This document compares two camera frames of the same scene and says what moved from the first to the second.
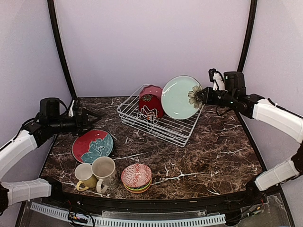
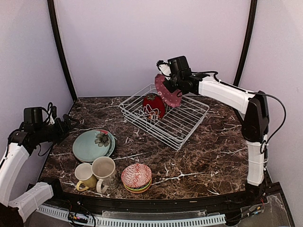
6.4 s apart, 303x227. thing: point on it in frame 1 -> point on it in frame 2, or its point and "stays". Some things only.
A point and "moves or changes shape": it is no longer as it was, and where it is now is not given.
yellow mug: (84, 172) stays
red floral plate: (151, 106) moves or changes shape
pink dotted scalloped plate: (151, 89) -> (173, 99)
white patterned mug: (104, 168) stays
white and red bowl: (136, 180) stays
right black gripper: (207, 99) -> (171, 88)
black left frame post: (57, 35) stays
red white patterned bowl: (136, 175) stays
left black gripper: (80, 125) -> (63, 131)
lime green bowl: (140, 188) stays
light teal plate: (179, 97) -> (90, 144)
